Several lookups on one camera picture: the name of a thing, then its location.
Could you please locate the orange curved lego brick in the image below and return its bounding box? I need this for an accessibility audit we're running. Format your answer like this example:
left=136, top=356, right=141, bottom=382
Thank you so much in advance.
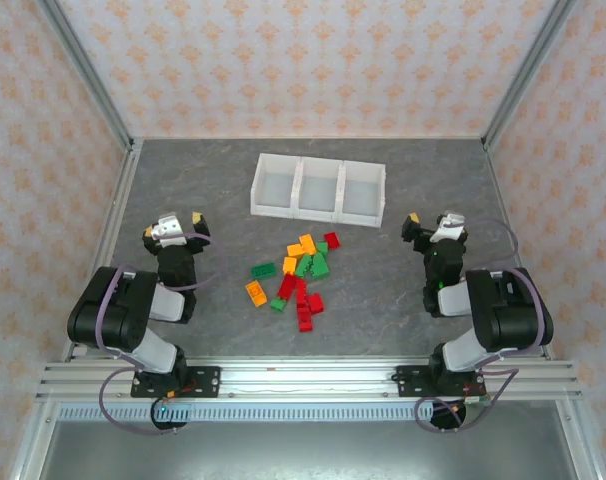
left=244, top=280, right=268, bottom=308

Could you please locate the green tall square lego brick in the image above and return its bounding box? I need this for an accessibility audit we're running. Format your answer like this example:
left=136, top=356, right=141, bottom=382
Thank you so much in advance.
left=310, top=252, right=331, bottom=280

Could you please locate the metal sheet panel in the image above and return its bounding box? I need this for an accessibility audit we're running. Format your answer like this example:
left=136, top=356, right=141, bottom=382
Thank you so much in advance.
left=12, top=418, right=599, bottom=480

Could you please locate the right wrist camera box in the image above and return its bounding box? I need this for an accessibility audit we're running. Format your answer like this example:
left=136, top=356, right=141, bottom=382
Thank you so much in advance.
left=434, top=210, right=467, bottom=242

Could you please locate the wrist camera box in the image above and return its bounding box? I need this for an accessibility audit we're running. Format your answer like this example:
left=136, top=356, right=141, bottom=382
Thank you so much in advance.
left=434, top=210, right=467, bottom=242
left=151, top=211, right=188, bottom=248

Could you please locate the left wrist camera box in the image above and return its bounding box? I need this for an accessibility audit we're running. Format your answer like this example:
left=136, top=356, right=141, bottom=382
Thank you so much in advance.
left=151, top=211, right=188, bottom=248

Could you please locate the aluminium floor rail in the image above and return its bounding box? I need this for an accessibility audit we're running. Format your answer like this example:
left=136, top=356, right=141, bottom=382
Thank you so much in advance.
left=62, top=139, right=144, bottom=361
left=481, top=139, right=557, bottom=361

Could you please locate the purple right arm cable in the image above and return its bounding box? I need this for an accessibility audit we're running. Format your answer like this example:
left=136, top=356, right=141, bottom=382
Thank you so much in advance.
left=413, top=218, right=543, bottom=435

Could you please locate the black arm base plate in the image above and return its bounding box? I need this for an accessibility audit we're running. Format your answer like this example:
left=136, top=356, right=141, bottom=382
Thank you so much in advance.
left=395, top=364, right=487, bottom=400
left=131, top=366, right=222, bottom=400

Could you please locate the aluminium mounting rail beam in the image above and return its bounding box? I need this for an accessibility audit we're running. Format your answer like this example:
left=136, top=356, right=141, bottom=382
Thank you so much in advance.
left=35, top=357, right=584, bottom=402

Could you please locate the aluminium frame post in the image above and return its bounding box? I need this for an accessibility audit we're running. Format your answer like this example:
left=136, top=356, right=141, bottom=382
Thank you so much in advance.
left=481, top=0, right=583, bottom=151
left=35, top=0, right=137, bottom=151

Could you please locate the grey slotted cable duct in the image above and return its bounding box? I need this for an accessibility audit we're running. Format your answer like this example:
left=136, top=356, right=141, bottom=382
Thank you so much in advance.
left=55, top=403, right=559, bottom=422

